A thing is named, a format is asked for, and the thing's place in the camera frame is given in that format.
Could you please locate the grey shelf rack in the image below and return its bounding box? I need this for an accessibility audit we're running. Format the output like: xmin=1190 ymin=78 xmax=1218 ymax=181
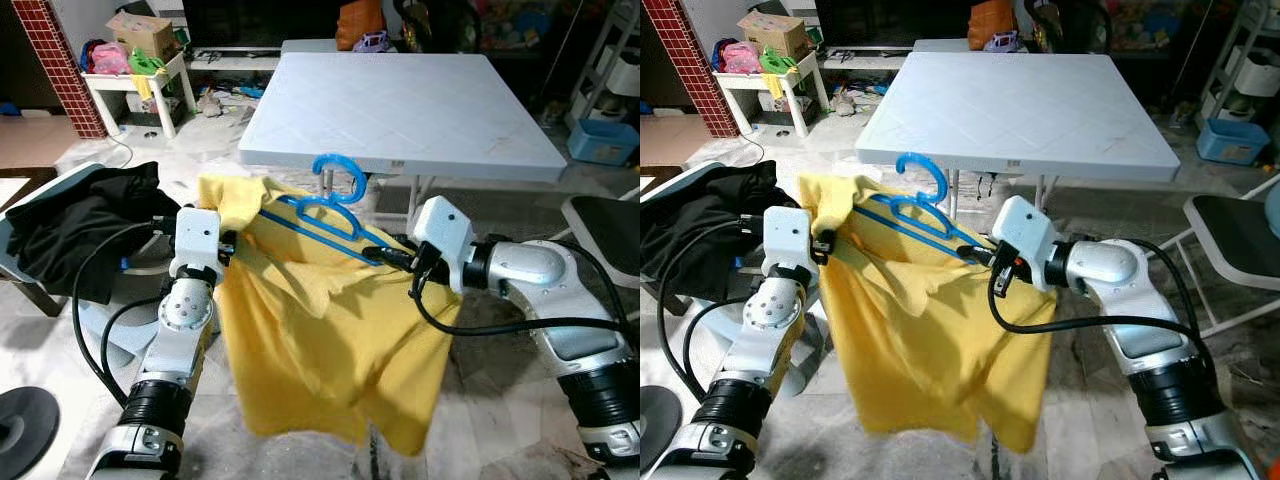
xmin=570 ymin=0 xmax=641 ymax=131
xmin=1195 ymin=0 xmax=1280 ymax=131

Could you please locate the pale blue plastic chair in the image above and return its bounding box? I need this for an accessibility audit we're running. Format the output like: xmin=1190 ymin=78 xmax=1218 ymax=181
xmin=0 ymin=162 xmax=166 ymax=371

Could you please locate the white folding table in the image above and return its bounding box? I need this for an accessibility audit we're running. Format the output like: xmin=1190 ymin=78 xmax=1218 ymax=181
xmin=855 ymin=52 xmax=1183 ymax=216
xmin=238 ymin=52 xmax=568 ymax=236

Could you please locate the printed cardboard box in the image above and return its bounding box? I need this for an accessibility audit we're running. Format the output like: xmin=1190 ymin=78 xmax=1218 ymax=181
xmin=105 ymin=12 xmax=179 ymax=63
xmin=738 ymin=12 xmax=811 ymax=61

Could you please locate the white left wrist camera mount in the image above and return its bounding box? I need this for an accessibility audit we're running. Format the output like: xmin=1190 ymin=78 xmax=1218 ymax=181
xmin=170 ymin=207 xmax=223 ymax=281
xmin=763 ymin=205 xmax=821 ymax=286

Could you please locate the pink bag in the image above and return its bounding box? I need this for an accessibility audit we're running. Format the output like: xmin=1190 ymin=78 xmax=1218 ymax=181
xmin=90 ymin=42 xmax=133 ymax=76
xmin=720 ymin=42 xmax=763 ymax=76

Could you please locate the orange bag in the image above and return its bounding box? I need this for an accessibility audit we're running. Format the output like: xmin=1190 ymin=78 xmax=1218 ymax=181
xmin=968 ymin=0 xmax=1016 ymax=51
xmin=335 ymin=0 xmax=386 ymax=51

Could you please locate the small white side table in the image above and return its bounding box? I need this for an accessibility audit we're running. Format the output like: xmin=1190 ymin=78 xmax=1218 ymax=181
xmin=83 ymin=50 xmax=198 ymax=139
xmin=715 ymin=50 xmax=831 ymax=139

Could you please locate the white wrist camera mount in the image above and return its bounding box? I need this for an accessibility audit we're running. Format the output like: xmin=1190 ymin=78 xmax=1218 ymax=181
xmin=763 ymin=205 xmax=821 ymax=286
xmin=990 ymin=195 xmax=1056 ymax=291
xmin=413 ymin=196 xmax=474 ymax=291
xmin=170 ymin=207 xmax=223 ymax=281

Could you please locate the white grey folding chair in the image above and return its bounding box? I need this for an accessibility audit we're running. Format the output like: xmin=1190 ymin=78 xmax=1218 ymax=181
xmin=1165 ymin=170 xmax=1280 ymax=341
xmin=560 ymin=195 xmax=641 ymax=291

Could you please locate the black electric fan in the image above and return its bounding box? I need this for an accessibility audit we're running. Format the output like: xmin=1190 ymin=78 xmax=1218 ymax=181
xmin=0 ymin=386 xmax=61 ymax=480
xmin=640 ymin=385 xmax=686 ymax=471

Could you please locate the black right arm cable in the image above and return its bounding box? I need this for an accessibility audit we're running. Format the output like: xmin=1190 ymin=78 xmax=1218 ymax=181
xmin=988 ymin=238 xmax=1216 ymax=366
xmin=408 ymin=240 xmax=641 ymax=341

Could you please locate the blue plastic hanger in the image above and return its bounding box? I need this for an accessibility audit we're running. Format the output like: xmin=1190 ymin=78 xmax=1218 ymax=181
xmin=870 ymin=153 xmax=1001 ymax=263
xmin=258 ymin=153 xmax=396 ymax=266

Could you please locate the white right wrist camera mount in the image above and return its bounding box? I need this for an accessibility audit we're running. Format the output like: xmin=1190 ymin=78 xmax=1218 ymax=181
xmin=990 ymin=195 xmax=1056 ymax=291
xmin=413 ymin=196 xmax=474 ymax=291

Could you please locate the red brick pillar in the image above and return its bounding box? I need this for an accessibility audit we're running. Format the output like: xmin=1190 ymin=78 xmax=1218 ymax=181
xmin=643 ymin=0 xmax=739 ymax=139
xmin=10 ymin=0 xmax=108 ymax=139

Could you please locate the blue plastic bin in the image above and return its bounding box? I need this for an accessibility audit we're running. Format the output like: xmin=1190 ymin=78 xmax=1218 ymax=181
xmin=1197 ymin=118 xmax=1271 ymax=167
xmin=567 ymin=118 xmax=639 ymax=167

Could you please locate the black television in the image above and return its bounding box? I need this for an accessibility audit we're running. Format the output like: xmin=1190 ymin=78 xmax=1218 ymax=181
xmin=180 ymin=0 xmax=346 ymax=49
xmin=815 ymin=0 xmax=976 ymax=49

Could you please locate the black garment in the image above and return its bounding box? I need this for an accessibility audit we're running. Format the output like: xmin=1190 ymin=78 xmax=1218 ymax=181
xmin=640 ymin=160 xmax=801 ymax=301
xmin=5 ymin=162 xmax=181 ymax=301

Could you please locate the yellow shirt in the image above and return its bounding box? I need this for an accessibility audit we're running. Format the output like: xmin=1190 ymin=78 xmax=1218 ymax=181
xmin=797 ymin=173 xmax=1059 ymax=456
xmin=197 ymin=173 xmax=463 ymax=458

